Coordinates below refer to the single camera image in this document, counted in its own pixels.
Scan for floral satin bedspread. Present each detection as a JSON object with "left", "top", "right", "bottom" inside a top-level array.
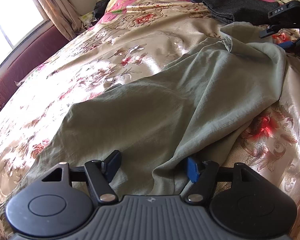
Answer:
[{"left": 0, "top": 0, "right": 300, "bottom": 239}]

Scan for black bag on nightstand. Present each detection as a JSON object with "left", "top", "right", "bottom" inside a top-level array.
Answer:
[{"left": 93, "top": 0, "right": 110, "bottom": 21}]

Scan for maroon padded bed rail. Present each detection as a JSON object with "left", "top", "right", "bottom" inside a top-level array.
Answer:
[{"left": 0, "top": 26, "right": 69, "bottom": 108}]

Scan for sage green pants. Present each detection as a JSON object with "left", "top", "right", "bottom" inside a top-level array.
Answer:
[{"left": 0, "top": 18, "right": 286, "bottom": 212}]

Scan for folded black garment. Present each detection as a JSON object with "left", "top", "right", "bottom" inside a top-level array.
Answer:
[{"left": 203, "top": 0, "right": 279, "bottom": 25}]

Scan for beige curtain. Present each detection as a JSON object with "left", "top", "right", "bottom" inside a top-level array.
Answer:
[{"left": 38, "top": 0, "right": 83, "bottom": 41}]

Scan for window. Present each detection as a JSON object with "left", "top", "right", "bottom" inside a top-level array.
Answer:
[{"left": 0, "top": 0, "right": 48, "bottom": 65}]

